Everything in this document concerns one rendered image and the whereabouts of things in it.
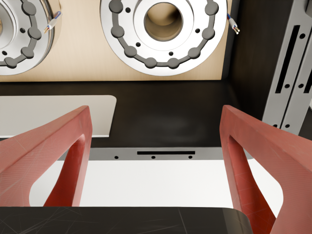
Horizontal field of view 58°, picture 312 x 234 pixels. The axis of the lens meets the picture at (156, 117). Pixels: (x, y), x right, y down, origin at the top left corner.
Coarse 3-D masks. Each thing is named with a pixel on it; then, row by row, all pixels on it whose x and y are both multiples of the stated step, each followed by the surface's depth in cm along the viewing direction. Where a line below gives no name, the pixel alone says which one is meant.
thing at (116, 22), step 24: (120, 0) 22; (192, 0) 22; (216, 0) 22; (120, 24) 23; (216, 24) 23; (120, 48) 24; (144, 48) 24; (192, 48) 24; (144, 72) 25; (168, 72) 25
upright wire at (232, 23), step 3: (228, 15) 23; (228, 18) 23; (231, 18) 23; (228, 21) 23; (231, 21) 22; (231, 24) 22; (234, 24) 22; (234, 27) 22; (234, 30) 21; (237, 33) 21
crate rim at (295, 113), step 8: (304, 56) 17; (304, 64) 17; (304, 72) 18; (296, 80) 18; (304, 80) 18; (296, 88) 18; (304, 88) 18; (296, 96) 19; (304, 96) 19; (288, 104) 19; (296, 104) 19; (304, 104) 19; (288, 112) 19; (296, 112) 19; (304, 112) 19; (288, 120) 20; (296, 120) 20; (280, 128) 20; (288, 128) 20; (296, 128) 20
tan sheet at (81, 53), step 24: (72, 0) 25; (96, 0) 25; (72, 24) 26; (96, 24) 26; (168, 24) 26; (72, 48) 27; (96, 48) 27; (216, 48) 27; (24, 72) 29; (48, 72) 29; (72, 72) 29; (96, 72) 29; (120, 72) 29; (192, 72) 29; (216, 72) 29
